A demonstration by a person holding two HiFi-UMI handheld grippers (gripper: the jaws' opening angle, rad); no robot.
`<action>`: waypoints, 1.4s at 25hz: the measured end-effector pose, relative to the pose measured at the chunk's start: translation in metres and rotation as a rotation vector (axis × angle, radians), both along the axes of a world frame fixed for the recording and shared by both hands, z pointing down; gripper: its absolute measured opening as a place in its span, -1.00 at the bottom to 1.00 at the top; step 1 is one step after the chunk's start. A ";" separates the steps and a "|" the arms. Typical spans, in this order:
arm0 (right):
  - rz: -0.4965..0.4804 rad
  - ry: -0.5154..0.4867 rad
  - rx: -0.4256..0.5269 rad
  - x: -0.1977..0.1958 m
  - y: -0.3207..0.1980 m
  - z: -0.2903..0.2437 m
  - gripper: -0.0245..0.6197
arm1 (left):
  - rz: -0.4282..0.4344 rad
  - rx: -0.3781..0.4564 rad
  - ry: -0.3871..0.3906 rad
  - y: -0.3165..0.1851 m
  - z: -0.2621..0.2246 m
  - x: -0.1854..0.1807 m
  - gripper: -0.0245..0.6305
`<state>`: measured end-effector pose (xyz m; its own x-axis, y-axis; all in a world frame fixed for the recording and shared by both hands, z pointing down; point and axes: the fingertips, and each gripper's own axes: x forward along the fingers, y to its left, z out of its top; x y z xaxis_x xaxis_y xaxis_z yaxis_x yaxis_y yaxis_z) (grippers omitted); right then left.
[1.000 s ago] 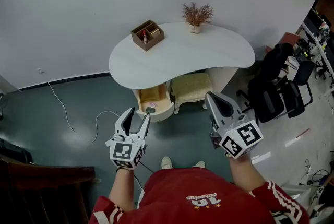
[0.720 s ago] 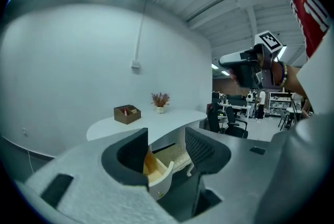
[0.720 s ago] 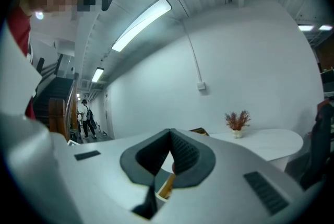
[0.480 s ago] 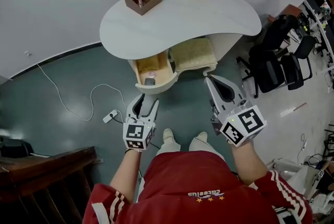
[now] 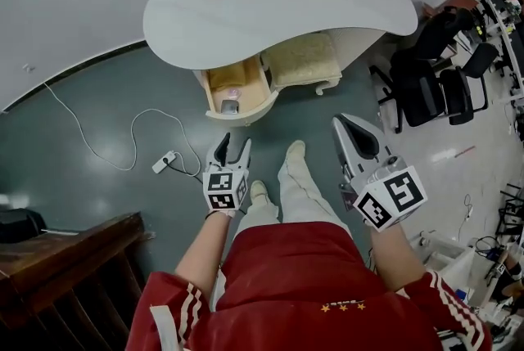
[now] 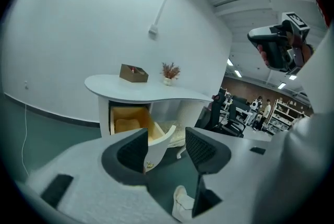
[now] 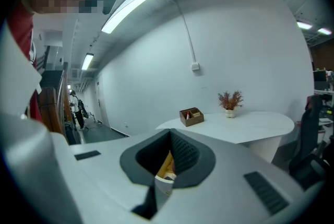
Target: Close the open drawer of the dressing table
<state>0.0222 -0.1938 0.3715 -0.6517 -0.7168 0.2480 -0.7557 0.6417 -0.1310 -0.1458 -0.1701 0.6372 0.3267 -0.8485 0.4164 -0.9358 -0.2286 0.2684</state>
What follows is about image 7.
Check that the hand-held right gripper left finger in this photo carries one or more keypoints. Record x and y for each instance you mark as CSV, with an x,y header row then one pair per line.
x,y
104,178

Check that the person's red shirt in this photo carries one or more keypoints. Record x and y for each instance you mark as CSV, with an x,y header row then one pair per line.
x,y
21,32

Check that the white curved desk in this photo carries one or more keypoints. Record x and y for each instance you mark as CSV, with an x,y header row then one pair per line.
x,y
235,126

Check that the black monitor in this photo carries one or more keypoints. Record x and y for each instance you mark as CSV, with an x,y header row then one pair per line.
x,y
319,76

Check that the white wall switch box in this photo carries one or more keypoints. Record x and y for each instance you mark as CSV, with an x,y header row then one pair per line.
x,y
195,66

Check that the small white vase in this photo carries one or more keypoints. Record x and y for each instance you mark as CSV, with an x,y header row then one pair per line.
x,y
230,113

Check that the black high-back office chair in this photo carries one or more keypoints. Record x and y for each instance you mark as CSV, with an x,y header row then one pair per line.
x,y
309,123

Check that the wooden staircase railing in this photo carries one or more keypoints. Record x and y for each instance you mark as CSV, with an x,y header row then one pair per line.
x,y
48,108

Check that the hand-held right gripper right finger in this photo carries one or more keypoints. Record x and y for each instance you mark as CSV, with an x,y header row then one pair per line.
x,y
221,186

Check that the yellow folded cloth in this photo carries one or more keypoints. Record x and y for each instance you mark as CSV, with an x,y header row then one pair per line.
x,y
167,165

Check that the brown wooden organizer box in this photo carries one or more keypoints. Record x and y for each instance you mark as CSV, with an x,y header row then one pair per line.
x,y
191,119

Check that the rectangular ceiling light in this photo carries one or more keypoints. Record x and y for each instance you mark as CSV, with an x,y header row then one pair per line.
x,y
304,25
324,31
87,61

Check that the red tube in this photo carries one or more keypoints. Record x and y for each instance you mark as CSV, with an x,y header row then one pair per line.
x,y
188,115

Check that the long curved ceiling light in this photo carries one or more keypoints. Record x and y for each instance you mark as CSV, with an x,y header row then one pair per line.
x,y
130,3

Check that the dried brown plant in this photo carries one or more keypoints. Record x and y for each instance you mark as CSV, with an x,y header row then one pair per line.
x,y
229,100

